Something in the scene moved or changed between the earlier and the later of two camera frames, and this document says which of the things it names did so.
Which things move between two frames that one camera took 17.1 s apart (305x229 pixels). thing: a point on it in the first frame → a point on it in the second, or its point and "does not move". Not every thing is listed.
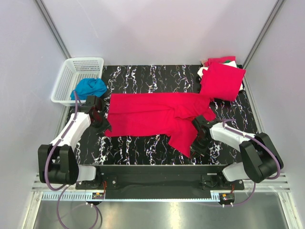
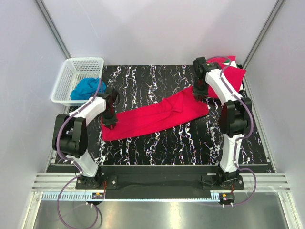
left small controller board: (98, 195) does not move
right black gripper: (197, 150) → (200, 94)
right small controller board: (226, 197) does not move
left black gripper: (106, 125) → (112, 121)
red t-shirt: (173, 115) does not move
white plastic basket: (75, 70) does not move
